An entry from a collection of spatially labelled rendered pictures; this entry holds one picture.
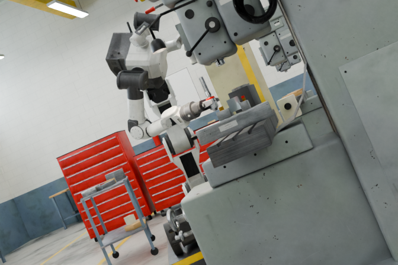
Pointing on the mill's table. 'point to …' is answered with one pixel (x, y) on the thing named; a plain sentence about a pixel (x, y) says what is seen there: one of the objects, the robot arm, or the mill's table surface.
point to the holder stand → (246, 89)
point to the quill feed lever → (212, 23)
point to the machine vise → (235, 122)
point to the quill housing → (215, 49)
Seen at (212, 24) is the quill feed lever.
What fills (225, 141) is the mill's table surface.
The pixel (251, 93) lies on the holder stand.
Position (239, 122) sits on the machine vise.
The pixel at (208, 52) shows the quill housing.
